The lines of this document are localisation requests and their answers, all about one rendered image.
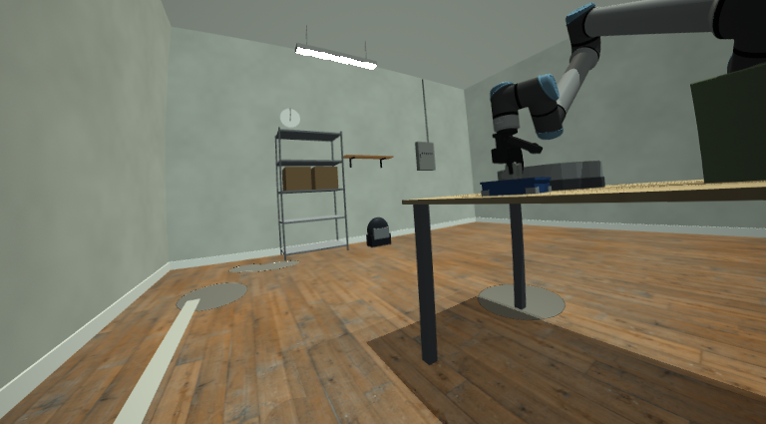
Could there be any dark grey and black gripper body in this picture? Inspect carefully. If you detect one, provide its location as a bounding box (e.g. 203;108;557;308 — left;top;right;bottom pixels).
492;128;523;164

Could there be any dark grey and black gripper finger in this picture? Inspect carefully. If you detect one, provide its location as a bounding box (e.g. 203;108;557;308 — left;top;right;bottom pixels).
501;152;517;180
515;158;524;179

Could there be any blue crate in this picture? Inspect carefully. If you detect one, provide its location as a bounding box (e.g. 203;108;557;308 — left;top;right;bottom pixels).
480;178;552;197

